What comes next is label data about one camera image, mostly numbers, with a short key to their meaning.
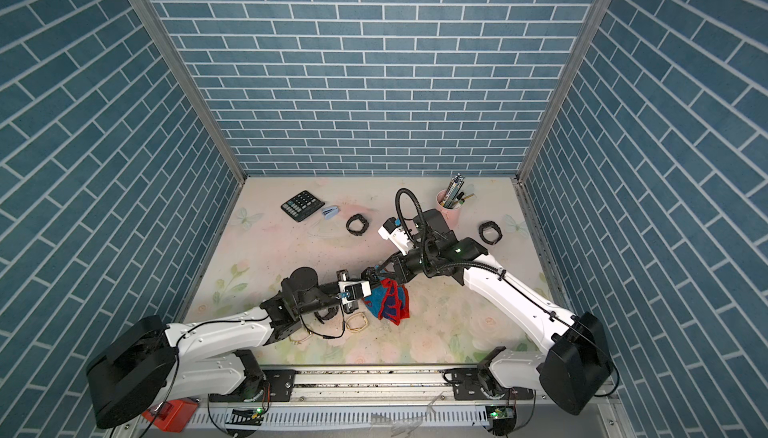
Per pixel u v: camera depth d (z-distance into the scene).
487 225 1.02
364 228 1.03
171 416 0.64
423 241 0.61
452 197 1.00
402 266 0.64
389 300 0.77
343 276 0.69
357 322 0.85
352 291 0.60
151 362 0.41
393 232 0.67
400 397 0.74
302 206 1.09
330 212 1.07
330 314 0.83
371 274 0.72
